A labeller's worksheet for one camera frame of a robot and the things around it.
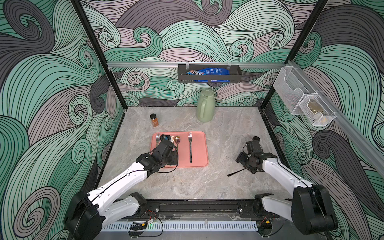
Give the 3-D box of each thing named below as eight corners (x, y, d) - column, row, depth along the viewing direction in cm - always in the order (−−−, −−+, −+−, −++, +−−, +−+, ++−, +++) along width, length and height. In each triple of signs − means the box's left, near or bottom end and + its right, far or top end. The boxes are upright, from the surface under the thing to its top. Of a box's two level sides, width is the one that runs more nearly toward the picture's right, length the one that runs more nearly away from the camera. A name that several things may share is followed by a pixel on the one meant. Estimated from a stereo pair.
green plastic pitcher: (195, 126, 111) (197, 101, 92) (198, 103, 127) (200, 79, 108) (210, 127, 110) (214, 103, 91) (211, 104, 126) (215, 80, 107)
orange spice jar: (154, 127, 109) (151, 119, 102) (152, 122, 112) (149, 114, 105) (159, 125, 110) (157, 117, 103) (157, 120, 113) (154, 112, 106)
